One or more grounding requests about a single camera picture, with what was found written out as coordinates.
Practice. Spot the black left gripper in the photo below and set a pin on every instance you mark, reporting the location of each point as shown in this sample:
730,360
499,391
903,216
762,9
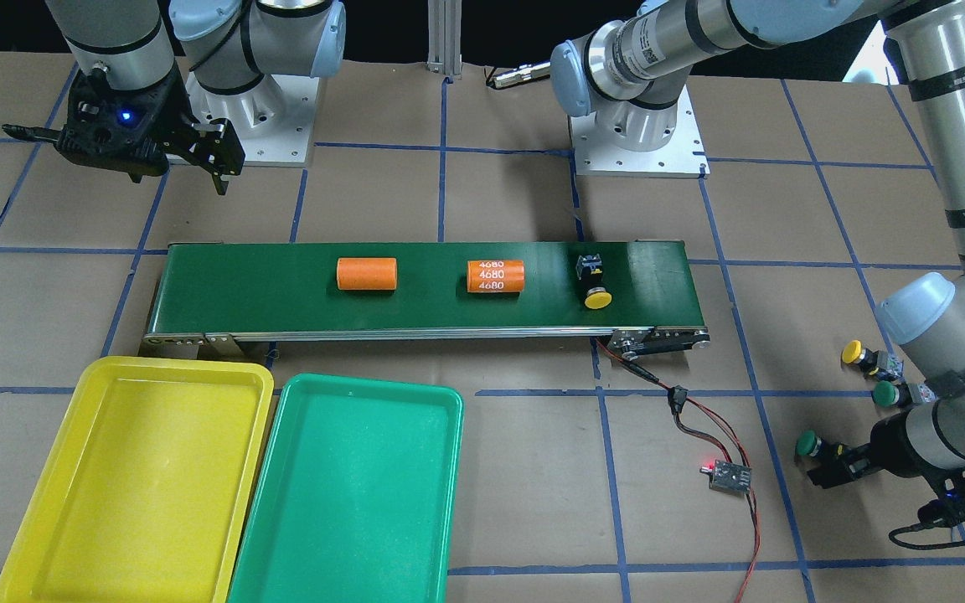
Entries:
891,445

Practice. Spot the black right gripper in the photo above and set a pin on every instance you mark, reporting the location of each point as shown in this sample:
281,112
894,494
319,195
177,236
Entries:
174,111

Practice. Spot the green push button switch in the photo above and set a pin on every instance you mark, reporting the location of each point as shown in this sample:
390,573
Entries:
810,446

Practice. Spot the plain orange cylinder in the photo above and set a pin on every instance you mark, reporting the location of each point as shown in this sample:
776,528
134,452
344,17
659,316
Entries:
367,274

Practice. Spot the orange cylinder marked 4680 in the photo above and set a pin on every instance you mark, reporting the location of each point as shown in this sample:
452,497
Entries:
495,276

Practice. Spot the yellow push button switch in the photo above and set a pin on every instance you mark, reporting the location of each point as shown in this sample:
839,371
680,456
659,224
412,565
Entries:
589,270

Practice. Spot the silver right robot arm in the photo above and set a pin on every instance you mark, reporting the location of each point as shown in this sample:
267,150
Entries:
230,46

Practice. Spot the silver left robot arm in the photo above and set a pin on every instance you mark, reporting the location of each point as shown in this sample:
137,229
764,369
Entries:
897,197

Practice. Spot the black sensor circuit board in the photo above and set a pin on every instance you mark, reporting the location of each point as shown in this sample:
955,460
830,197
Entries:
728,477

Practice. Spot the green conveyor belt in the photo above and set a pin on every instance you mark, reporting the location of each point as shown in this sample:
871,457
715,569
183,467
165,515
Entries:
223,295

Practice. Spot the yellow plastic tray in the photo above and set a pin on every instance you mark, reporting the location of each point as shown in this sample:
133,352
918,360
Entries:
145,491

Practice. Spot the green plastic tray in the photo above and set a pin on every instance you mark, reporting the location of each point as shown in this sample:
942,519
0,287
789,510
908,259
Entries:
354,502

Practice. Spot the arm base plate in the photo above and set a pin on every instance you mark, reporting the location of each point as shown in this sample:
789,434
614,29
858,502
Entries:
274,121
631,141

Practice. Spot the aluminium frame post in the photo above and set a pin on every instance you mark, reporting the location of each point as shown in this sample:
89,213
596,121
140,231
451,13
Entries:
443,31

